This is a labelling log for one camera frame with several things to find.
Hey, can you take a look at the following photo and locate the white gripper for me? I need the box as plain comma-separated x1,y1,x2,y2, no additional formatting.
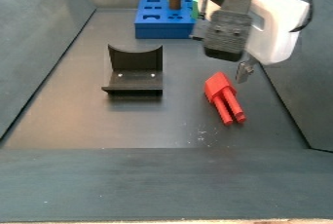
197,0,312,85

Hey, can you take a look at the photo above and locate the red three-prong object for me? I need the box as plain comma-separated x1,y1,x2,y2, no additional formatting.
205,72,246,126

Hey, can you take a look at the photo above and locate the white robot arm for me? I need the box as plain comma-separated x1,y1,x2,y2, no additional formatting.
191,0,313,83

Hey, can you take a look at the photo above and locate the black curved fixture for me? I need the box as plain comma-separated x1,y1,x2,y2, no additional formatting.
102,46,164,96

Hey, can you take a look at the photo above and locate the green hexagonal peg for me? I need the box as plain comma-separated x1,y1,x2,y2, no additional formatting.
191,0,199,19

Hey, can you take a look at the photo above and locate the blue shape-sorter block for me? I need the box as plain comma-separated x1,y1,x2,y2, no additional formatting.
134,0,195,39

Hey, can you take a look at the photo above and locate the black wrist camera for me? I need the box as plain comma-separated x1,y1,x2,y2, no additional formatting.
190,0,253,62

